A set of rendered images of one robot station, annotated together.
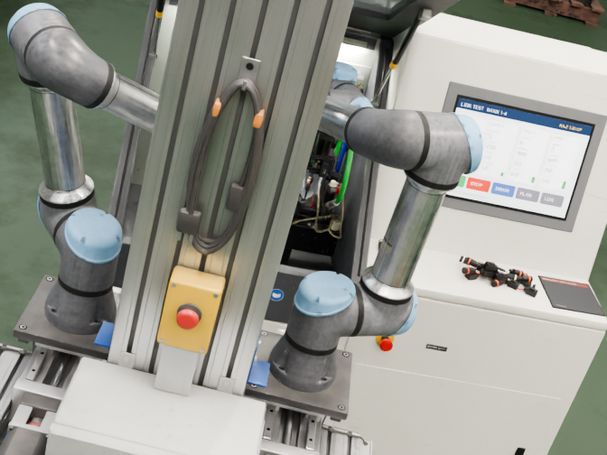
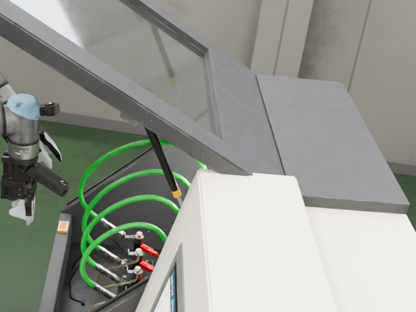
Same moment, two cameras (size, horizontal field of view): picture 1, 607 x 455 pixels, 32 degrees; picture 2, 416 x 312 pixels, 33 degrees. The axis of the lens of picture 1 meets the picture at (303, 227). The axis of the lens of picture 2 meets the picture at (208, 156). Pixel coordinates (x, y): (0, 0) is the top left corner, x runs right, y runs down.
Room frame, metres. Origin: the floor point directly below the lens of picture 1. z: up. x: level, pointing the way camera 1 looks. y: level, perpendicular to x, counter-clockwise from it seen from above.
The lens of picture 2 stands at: (2.89, -1.47, 2.32)
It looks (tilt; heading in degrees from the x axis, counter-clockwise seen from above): 29 degrees down; 93
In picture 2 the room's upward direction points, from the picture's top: 9 degrees clockwise
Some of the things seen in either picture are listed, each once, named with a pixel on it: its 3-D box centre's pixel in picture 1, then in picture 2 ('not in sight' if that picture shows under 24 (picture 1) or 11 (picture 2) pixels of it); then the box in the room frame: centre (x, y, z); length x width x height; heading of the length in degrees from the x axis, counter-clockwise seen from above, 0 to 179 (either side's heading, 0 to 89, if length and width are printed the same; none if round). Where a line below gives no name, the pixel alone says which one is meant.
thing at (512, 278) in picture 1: (499, 273); not in sight; (2.62, -0.56, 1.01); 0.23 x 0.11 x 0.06; 101
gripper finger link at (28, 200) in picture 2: not in sight; (28, 200); (2.37, 0.00, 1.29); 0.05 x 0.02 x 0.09; 101
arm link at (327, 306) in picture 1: (323, 308); not in sight; (1.89, -0.09, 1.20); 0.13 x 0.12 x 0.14; 119
